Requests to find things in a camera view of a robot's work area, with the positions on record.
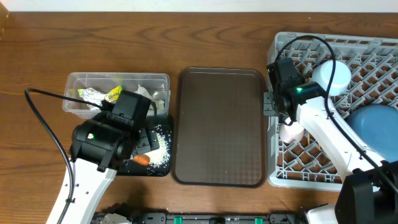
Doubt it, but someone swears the crumpled white tissue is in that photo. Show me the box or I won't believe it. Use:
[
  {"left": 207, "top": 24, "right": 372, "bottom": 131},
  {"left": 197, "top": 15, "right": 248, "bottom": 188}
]
[{"left": 135, "top": 85, "right": 165, "bottom": 115}]

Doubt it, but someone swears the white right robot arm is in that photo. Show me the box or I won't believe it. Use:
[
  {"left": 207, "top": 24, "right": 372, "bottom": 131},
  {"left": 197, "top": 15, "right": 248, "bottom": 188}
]
[{"left": 267, "top": 58, "right": 397, "bottom": 223}]

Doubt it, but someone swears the pink cup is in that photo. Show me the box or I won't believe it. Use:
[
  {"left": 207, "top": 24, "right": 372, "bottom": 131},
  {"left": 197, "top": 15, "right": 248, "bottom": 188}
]
[{"left": 279, "top": 117, "right": 305, "bottom": 144}]

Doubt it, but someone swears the spilled white rice pile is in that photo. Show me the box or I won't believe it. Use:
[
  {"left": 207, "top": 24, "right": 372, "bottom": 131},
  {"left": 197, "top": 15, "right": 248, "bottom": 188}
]
[{"left": 147, "top": 124, "right": 173, "bottom": 169}]

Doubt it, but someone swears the crumpled aluminium foil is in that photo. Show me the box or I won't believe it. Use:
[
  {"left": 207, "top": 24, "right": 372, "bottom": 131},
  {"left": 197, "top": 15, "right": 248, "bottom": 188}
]
[{"left": 78, "top": 88, "right": 105, "bottom": 106}]

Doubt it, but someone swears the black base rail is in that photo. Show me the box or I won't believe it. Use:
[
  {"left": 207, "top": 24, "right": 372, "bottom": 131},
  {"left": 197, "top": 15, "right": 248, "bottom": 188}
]
[{"left": 90, "top": 203, "right": 307, "bottom": 224}]

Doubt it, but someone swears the brown serving tray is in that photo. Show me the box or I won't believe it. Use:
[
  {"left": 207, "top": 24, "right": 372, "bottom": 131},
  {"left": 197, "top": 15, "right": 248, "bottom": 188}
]
[{"left": 172, "top": 67, "right": 267, "bottom": 188}]

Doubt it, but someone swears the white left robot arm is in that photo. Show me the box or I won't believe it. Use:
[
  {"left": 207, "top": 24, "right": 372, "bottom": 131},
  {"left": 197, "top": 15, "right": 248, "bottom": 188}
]
[{"left": 47, "top": 90, "right": 160, "bottom": 223}]

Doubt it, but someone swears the black waste tray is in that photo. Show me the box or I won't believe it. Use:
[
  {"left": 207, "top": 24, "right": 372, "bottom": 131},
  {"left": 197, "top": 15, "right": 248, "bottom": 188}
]
[{"left": 117, "top": 118, "right": 174, "bottom": 177}]

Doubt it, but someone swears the light blue rice bowl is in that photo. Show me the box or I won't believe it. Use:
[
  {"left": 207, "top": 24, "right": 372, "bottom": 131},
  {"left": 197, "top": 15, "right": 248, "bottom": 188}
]
[{"left": 312, "top": 60, "right": 351, "bottom": 96}]

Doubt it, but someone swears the yellow snack wrapper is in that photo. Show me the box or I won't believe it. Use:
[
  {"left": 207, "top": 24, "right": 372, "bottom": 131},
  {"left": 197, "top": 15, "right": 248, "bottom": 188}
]
[{"left": 104, "top": 85, "right": 123, "bottom": 103}]

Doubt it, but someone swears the clear plastic bin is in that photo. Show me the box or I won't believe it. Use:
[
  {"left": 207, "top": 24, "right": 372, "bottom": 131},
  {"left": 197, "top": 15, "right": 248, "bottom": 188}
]
[{"left": 64, "top": 72, "right": 170, "bottom": 118}]

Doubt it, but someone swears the dark blue plate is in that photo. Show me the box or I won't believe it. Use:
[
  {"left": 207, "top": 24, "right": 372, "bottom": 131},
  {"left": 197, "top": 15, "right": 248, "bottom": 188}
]
[{"left": 346, "top": 105, "right": 397, "bottom": 162}]

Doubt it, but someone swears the orange carrot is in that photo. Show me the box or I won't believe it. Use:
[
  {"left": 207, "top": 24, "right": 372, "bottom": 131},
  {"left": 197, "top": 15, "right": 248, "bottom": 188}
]
[{"left": 132, "top": 154, "right": 150, "bottom": 166}]

